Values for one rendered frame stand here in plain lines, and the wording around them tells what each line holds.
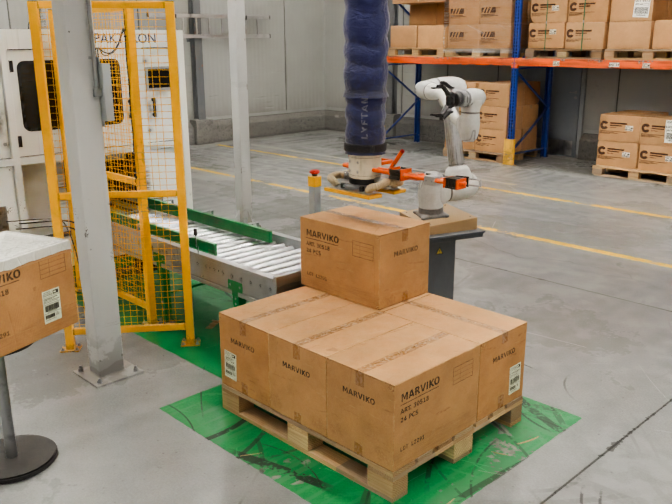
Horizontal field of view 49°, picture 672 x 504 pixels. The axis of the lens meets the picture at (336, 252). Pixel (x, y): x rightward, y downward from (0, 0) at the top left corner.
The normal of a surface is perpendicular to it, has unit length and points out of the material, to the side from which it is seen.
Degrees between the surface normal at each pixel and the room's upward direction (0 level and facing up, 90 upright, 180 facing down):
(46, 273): 90
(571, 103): 90
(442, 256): 90
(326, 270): 90
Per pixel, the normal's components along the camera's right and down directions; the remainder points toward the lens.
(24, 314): 0.90, 0.11
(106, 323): 0.70, 0.19
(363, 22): -0.10, 0.11
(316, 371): -0.71, 0.20
